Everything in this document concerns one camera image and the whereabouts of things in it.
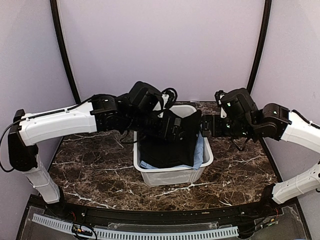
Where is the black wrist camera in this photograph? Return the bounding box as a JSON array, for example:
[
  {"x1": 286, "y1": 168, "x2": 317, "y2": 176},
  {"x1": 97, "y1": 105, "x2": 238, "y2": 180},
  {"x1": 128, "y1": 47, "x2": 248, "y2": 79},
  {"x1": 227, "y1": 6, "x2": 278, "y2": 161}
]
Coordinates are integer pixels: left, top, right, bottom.
[
  {"x1": 214, "y1": 88, "x2": 258, "y2": 120},
  {"x1": 127, "y1": 81, "x2": 178, "y2": 115}
]

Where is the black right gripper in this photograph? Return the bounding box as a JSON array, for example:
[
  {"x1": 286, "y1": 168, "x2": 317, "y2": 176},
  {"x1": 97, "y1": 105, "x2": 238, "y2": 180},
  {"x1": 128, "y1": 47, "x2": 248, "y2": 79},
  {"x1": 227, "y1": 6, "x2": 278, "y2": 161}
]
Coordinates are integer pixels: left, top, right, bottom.
[{"x1": 198, "y1": 113, "x2": 257, "y2": 138}]

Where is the light blue polo shirt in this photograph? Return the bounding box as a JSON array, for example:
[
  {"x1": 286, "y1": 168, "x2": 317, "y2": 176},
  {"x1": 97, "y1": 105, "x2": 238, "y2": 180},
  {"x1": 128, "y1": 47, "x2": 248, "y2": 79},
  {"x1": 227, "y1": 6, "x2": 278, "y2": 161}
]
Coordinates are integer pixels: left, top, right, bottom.
[{"x1": 140, "y1": 132, "x2": 204, "y2": 170}]

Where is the black frame post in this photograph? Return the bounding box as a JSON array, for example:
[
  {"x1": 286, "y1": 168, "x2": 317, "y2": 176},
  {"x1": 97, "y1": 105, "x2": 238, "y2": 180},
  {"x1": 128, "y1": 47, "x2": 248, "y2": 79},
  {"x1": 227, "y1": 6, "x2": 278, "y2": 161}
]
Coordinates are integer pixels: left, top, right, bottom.
[
  {"x1": 49, "y1": 0, "x2": 81, "y2": 104},
  {"x1": 246, "y1": 0, "x2": 272, "y2": 94}
]

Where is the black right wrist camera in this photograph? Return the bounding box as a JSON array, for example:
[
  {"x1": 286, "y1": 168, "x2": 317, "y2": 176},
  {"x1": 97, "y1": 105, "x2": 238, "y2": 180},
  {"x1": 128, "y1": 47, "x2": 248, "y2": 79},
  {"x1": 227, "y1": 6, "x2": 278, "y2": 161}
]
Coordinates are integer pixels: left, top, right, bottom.
[{"x1": 214, "y1": 88, "x2": 258, "y2": 120}]

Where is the white slotted cable duct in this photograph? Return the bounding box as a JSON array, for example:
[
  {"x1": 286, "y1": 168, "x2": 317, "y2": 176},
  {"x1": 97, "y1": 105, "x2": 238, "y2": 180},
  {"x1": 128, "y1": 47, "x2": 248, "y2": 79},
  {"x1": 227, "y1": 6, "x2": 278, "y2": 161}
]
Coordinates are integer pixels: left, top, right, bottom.
[{"x1": 31, "y1": 213, "x2": 239, "y2": 240}]

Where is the white plastic bin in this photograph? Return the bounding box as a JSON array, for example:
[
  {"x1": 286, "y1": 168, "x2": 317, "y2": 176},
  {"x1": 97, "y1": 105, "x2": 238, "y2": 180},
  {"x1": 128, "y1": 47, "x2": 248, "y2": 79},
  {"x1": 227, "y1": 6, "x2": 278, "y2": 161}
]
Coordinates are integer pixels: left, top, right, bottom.
[{"x1": 133, "y1": 104, "x2": 215, "y2": 187}]

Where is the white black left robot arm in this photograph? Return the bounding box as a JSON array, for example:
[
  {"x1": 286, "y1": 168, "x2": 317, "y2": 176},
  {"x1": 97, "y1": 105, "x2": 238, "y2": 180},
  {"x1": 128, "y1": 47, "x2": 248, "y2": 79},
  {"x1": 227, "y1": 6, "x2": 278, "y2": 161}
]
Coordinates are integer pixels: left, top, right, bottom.
[{"x1": 5, "y1": 93, "x2": 188, "y2": 218}]

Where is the black right frame post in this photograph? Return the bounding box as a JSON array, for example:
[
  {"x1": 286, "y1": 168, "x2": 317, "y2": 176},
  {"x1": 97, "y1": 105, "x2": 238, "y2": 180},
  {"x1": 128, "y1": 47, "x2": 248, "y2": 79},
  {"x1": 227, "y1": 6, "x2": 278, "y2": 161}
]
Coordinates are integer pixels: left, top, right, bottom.
[{"x1": 246, "y1": 0, "x2": 272, "y2": 94}]

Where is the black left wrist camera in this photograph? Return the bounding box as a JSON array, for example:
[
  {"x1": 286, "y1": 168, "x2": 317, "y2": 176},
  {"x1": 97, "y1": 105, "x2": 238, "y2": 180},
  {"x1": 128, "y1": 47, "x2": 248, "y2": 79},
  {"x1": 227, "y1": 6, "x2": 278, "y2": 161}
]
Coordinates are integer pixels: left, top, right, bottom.
[{"x1": 127, "y1": 81, "x2": 178, "y2": 115}]

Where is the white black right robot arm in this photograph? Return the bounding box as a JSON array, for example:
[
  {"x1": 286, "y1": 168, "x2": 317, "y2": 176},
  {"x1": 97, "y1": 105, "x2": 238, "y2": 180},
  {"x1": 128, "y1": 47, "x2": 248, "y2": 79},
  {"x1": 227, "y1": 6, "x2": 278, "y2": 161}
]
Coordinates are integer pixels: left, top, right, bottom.
[{"x1": 201, "y1": 100, "x2": 320, "y2": 217}]

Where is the black long sleeve shirt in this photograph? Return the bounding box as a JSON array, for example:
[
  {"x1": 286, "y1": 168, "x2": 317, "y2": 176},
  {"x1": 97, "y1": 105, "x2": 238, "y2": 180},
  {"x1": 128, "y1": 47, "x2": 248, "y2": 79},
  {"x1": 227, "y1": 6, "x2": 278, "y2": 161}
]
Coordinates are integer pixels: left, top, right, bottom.
[{"x1": 139, "y1": 110, "x2": 204, "y2": 170}]

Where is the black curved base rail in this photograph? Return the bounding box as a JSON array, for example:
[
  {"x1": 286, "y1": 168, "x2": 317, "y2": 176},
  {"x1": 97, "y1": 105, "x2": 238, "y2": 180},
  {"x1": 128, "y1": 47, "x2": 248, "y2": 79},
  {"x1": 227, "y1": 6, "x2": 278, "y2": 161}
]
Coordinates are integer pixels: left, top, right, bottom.
[{"x1": 53, "y1": 202, "x2": 272, "y2": 225}]

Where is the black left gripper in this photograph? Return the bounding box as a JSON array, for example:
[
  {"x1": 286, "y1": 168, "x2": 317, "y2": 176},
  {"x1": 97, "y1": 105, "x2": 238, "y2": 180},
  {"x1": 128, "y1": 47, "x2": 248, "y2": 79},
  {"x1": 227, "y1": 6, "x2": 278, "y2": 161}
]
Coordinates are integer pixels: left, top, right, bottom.
[{"x1": 125, "y1": 111, "x2": 187, "y2": 141}]

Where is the black left frame post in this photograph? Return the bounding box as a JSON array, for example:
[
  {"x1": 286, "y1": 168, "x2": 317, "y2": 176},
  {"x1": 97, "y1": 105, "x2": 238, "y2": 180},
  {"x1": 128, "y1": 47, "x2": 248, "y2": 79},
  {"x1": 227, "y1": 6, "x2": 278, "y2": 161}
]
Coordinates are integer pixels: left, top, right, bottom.
[{"x1": 49, "y1": 0, "x2": 81, "y2": 104}]

